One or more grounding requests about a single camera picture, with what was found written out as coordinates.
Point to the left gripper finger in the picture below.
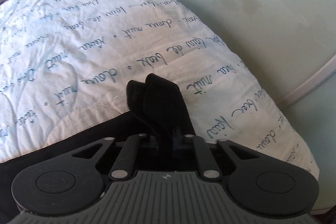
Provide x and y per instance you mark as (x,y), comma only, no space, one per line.
(179,141)

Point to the black pants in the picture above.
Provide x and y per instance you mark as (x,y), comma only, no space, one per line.
(75,174)

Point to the white script-print duvet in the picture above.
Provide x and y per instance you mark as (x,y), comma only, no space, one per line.
(65,65)

